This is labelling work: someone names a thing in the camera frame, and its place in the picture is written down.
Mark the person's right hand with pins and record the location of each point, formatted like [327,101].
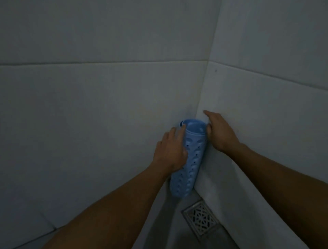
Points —
[222,134]

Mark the person's left hand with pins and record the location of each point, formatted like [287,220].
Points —
[171,153]

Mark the person's left middle finger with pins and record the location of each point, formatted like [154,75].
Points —
[170,134]

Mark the person's left thumb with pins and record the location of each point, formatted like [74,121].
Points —
[185,153]

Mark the person's right thumb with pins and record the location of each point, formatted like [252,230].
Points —
[208,130]

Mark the blue perforated bath mat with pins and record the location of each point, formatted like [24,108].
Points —
[190,161]

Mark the person's left forearm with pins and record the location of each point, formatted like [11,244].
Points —
[109,210]

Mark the person's right forearm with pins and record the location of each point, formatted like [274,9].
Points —
[284,189]

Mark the square metal floor drain grate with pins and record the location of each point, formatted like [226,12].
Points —
[202,218]

